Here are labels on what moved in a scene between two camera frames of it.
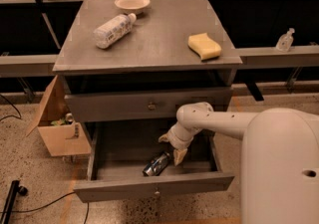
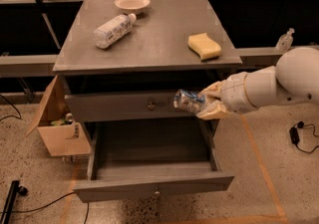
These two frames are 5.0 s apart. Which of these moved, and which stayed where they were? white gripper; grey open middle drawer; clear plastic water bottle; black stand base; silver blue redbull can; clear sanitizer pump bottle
Moved: silver blue redbull can; white gripper
Stayed: clear plastic water bottle; clear sanitizer pump bottle; grey open middle drawer; black stand base
